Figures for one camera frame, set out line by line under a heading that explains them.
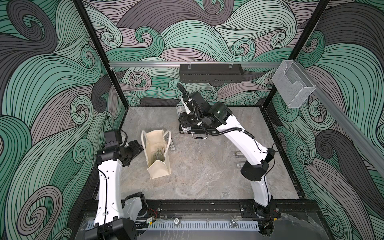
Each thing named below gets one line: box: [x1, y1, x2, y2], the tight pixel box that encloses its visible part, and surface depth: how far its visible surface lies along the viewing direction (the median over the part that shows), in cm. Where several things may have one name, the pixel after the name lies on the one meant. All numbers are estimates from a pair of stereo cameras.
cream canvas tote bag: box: [141, 129, 172, 180], surface depth 85 cm
